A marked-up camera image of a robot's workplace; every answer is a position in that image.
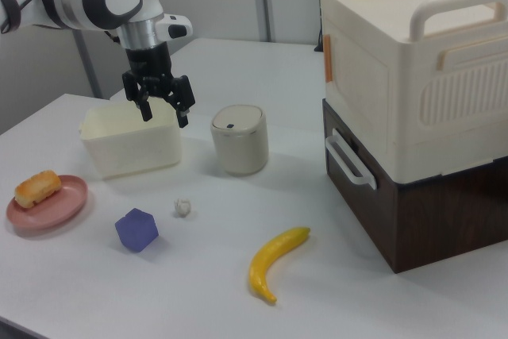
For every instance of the pink plate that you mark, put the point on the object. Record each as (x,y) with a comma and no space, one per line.
(51,208)

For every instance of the dark wooden drawer box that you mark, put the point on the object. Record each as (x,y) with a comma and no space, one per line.
(428,216)

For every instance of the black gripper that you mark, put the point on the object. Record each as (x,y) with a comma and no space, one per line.
(152,73)

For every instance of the beige cylindrical lidded bin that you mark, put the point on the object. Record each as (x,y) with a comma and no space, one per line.
(239,140)

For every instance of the white rectangular plastic bin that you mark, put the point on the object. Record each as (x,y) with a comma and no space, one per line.
(133,144)

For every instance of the golden bread roll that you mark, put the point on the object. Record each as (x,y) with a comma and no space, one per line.
(37,188)

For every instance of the yellow banana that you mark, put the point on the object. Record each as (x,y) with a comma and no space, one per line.
(270,259)

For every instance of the white paper ball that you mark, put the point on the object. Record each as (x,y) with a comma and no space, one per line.
(182,206)

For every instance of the cream plastic storage box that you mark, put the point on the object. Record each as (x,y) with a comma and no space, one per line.
(420,57)

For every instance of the purple cube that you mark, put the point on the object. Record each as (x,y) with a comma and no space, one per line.
(137,235)

